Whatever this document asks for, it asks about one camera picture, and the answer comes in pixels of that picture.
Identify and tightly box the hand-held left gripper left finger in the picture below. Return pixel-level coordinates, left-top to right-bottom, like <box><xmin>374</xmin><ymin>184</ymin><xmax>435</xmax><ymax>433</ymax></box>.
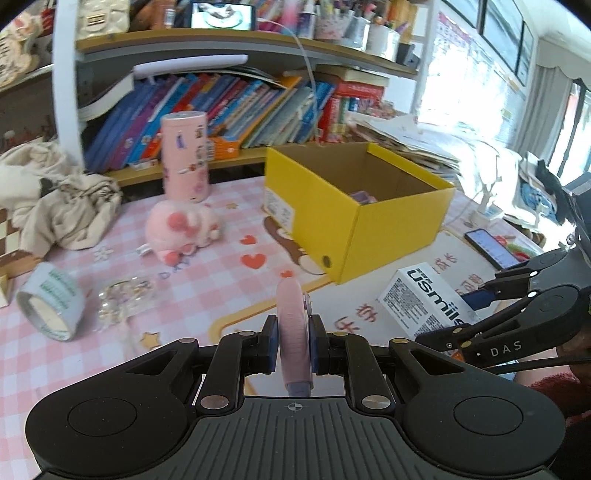
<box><xmin>124</xmin><ymin>315</ymin><xmax>280</xmax><ymax>415</ymax></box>

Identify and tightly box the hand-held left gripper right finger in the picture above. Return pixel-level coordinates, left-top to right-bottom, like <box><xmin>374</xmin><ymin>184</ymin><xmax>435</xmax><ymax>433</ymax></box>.
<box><xmin>308</xmin><ymin>315</ymin><xmax>466</xmax><ymax>415</ymax></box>

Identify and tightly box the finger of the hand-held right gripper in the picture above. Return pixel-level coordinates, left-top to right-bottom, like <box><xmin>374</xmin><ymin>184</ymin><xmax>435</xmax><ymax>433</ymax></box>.
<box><xmin>462</xmin><ymin>248</ymin><xmax>579</xmax><ymax>311</ymax></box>
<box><xmin>414</xmin><ymin>294</ymin><xmax>561</xmax><ymax>371</ymax></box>

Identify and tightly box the pink stapler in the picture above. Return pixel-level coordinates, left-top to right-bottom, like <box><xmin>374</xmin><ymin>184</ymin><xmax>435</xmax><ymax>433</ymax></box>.
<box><xmin>276</xmin><ymin>279</ymin><xmax>315</xmax><ymax>398</ymax></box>

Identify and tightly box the white and orange carton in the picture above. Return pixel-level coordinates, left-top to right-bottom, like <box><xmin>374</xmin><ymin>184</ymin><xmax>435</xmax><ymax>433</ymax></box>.
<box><xmin>376</xmin><ymin>262</ymin><xmax>481</xmax><ymax>340</ymax></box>

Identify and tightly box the yellow cardboard box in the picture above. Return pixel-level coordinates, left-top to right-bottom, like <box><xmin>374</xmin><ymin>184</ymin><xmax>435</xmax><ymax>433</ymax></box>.
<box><xmin>264</xmin><ymin>142</ymin><xmax>455</xmax><ymax>285</ymax></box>

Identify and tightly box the pink plush toy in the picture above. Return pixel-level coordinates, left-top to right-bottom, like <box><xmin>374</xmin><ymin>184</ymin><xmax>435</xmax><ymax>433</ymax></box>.
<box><xmin>145</xmin><ymin>200</ymin><xmax>222</xmax><ymax>264</ymax></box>

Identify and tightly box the pink checked desktop mat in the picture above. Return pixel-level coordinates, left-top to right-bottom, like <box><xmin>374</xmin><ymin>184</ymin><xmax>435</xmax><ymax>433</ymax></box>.
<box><xmin>0</xmin><ymin>173</ymin><xmax>532</xmax><ymax>462</ymax></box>

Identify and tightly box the white writing mat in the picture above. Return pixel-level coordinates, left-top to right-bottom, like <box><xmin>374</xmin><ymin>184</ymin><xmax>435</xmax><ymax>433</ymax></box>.
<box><xmin>208</xmin><ymin>231</ymin><xmax>546</xmax><ymax>393</ymax></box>

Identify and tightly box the black smartphone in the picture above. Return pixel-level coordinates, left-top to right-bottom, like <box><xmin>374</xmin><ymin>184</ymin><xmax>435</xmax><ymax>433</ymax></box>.
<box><xmin>464</xmin><ymin>228</ymin><xmax>522</xmax><ymax>271</ymax></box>

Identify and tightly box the white power strip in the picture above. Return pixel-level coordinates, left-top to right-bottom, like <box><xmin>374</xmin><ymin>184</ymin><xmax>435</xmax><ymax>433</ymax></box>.
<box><xmin>472</xmin><ymin>203</ymin><xmax>509</xmax><ymax>227</ymax></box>

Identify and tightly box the clear plastic bag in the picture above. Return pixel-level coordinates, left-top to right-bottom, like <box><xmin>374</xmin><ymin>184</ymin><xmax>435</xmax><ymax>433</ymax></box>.
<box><xmin>97</xmin><ymin>277</ymin><xmax>155</xmax><ymax>326</ymax></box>

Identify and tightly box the stack of papers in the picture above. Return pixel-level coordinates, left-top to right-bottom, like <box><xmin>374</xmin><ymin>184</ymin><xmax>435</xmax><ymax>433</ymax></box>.
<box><xmin>346</xmin><ymin>113</ymin><xmax>462</xmax><ymax>174</ymax></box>

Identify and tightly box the small orange box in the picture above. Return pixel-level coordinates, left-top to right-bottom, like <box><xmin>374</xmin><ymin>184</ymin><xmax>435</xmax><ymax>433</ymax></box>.
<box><xmin>208</xmin><ymin>136</ymin><xmax>241</xmax><ymax>162</ymax></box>

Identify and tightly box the window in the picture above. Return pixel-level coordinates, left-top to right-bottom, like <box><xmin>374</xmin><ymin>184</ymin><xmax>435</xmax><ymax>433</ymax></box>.
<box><xmin>443</xmin><ymin>0</ymin><xmax>591</xmax><ymax>176</ymax></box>

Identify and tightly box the pink sticker-covered cylinder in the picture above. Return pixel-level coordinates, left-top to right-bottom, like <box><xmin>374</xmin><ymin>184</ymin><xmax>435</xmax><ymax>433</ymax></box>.
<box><xmin>160</xmin><ymin>111</ymin><xmax>211</xmax><ymax>204</ymax></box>

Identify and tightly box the clear tape roll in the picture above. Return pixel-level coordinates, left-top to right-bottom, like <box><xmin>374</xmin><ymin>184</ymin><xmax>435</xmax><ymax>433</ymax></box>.
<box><xmin>16</xmin><ymin>262</ymin><xmax>86</xmax><ymax>342</ymax></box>

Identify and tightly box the row of colourful books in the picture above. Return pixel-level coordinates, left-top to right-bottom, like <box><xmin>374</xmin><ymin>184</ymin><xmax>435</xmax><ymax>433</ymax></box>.
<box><xmin>83</xmin><ymin>71</ymin><xmax>386</xmax><ymax>171</ymax></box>

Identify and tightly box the beige cloth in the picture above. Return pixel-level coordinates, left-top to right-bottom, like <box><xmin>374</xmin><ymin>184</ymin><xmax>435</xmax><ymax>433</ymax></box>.
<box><xmin>0</xmin><ymin>141</ymin><xmax>123</xmax><ymax>252</ymax></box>

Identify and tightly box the white pen cup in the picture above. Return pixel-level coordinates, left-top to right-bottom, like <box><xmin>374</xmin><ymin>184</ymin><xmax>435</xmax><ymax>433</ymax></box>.
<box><xmin>367</xmin><ymin>23</ymin><xmax>402</xmax><ymax>61</ymax></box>

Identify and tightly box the wooden chessboard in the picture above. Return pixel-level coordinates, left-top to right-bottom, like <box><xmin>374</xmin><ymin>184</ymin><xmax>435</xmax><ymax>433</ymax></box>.
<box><xmin>0</xmin><ymin>208</ymin><xmax>42</xmax><ymax>278</ymax></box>

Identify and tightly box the patterned pen holder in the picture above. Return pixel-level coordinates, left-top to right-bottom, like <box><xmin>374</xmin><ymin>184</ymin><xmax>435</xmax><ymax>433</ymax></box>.
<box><xmin>314</xmin><ymin>0</ymin><xmax>370</xmax><ymax>42</ymax></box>

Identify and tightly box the white wooden bookshelf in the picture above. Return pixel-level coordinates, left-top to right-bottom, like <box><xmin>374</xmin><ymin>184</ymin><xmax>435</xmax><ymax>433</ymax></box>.
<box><xmin>0</xmin><ymin>0</ymin><xmax>444</xmax><ymax>188</ymax></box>

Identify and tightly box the phone with lit screen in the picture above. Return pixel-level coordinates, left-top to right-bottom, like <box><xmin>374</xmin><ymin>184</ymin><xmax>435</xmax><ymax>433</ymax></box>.
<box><xmin>187</xmin><ymin>1</ymin><xmax>258</xmax><ymax>31</ymax></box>

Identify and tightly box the flower-shaped decor sign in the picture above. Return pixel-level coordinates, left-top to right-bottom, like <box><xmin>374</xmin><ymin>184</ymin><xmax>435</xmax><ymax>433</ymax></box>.
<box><xmin>0</xmin><ymin>18</ymin><xmax>51</xmax><ymax>88</ymax></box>

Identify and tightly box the white cable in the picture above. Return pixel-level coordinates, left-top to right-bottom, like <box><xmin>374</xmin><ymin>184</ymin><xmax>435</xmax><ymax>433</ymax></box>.
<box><xmin>259</xmin><ymin>18</ymin><xmax>322</xmax><ymax>145</ymax></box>

